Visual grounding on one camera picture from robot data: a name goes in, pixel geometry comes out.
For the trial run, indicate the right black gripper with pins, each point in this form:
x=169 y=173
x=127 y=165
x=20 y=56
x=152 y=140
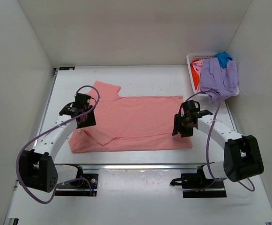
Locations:
x=181 y=126

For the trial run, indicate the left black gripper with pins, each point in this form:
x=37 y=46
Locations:
x=87 y=119

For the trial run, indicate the pink t shirt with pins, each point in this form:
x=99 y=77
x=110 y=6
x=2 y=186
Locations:
x=129 y=123

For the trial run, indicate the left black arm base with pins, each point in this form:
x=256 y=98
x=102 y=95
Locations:
x=79 y=182

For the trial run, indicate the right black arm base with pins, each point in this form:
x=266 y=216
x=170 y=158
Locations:
x=196 y=185

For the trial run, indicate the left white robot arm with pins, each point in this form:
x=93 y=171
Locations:
x=36 y=167

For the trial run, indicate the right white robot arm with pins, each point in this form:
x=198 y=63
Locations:
x=242 y=158

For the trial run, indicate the black label sticker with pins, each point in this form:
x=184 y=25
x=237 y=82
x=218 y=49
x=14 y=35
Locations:
x=66 y=68

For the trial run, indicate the orange t shirt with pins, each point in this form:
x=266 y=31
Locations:
x=195 y=76

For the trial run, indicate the lavender t shirt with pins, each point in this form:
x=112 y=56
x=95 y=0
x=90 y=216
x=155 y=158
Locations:
x=218 y=82

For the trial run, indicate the light pink garment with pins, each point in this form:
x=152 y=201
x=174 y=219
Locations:
x=197 y=65

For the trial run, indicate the white plastic laundry basket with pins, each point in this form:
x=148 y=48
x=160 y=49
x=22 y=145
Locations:
x=190 y=58

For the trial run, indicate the blue t shirt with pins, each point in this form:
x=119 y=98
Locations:
x=223 y=59

